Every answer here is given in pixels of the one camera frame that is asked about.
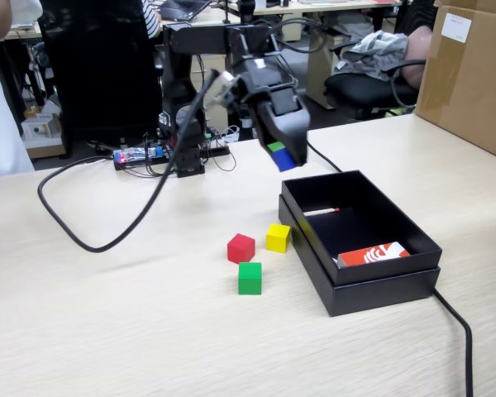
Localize black laptop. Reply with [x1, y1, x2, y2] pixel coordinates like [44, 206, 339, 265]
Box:
[159, 0, 212, 22]

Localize red wooden cube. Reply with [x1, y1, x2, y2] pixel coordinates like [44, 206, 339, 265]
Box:
[227, 233, 256, 265]

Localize orange and white card box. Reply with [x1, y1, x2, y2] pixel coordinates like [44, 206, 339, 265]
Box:
[332, 241, 411, 270]

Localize thick black table cable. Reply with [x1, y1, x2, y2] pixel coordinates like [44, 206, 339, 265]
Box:
[304, 140, 475, 397]

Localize person in striped shirt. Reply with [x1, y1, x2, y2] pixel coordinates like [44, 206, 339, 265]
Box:
[141, 0, 162, 41]

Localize controller board with red LED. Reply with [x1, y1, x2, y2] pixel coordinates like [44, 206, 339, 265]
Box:
[112, 144, 174, 171]

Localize green wooden cube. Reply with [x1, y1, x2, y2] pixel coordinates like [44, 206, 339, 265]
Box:
[237, 261, 263, 296]

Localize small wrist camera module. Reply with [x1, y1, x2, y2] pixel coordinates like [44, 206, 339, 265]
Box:
[212, 69, 243, 107]

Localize grey patterned clothes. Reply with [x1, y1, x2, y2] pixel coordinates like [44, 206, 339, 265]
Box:
[333, 29, 410, 83]

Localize beige drawer cabinet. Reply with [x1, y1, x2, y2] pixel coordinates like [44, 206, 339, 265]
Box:
[188, 53, 229, 130]
[305, 28, 352, 111]

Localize black open box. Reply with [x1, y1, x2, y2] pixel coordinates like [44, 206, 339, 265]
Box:
[278, 194, 441, 318]

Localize black pole with white rings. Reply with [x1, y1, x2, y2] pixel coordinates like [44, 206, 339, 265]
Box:
[236, 0, 258, 141]

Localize large black office chair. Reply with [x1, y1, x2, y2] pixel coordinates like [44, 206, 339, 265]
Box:
[36, 0, 165, 144]

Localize black office chair with armrests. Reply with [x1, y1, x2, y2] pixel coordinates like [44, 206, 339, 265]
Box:
[323, 39, 429, 122]

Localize large brown cardboard box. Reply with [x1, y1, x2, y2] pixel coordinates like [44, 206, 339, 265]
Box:
[413, 0, 496, 165]

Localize thick black camera cable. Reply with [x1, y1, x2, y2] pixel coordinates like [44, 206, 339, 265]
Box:
[36, 69, 218, 254]

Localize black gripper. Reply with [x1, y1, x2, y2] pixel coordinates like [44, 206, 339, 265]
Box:
[236, 56, 312, 171]

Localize person in white shirt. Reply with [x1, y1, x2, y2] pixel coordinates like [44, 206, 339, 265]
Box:
[0, 0, 45, 179]

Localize yellow wooden cube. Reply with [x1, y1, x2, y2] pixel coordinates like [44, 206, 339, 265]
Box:
[265, 222, 292, 254]

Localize small white carton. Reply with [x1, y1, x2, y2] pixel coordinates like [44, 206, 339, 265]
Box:
[20, 113, 65, 160]

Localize blue wooden cube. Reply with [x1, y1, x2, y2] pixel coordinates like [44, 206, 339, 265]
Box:
[271, 147, 298, 173]

